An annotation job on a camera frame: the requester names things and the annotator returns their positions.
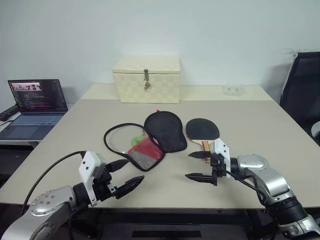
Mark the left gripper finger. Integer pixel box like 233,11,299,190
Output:
106,158,129,174
115,175,146,200

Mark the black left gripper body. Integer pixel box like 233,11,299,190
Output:
93,164,119,202

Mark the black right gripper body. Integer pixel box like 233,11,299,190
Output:
209,152,228,187

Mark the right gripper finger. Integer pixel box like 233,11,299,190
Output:
187,150,213,160
184,172,215,185

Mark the black table tennis paddle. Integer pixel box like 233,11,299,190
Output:
185,117,221,165

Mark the black red paddle case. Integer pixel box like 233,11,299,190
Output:
103,109,188,172

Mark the small clear plastic box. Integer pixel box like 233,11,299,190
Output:
223,86,246,97

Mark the cream woven lidded box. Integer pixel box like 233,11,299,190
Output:
111,56,181,104

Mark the open grey laptop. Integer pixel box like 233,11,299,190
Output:
0,79,69,140

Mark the black office chair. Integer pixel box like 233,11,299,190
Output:
279,51,320,146

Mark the black remote control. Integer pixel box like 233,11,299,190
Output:
0,104,20,121

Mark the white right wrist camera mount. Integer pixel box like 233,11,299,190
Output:
212,138,232,180

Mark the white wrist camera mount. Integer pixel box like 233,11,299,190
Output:
78,150,108,208
212,138,232,180

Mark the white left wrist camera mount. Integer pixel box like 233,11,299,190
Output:
78,150,108,208

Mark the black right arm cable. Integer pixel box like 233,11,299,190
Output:
223,168,268,204

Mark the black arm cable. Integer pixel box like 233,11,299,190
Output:
23,150,87,208
223,168,268,204

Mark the black table frame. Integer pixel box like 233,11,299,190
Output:
72,207,278,240

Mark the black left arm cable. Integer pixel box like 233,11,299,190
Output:
23,150,87,208

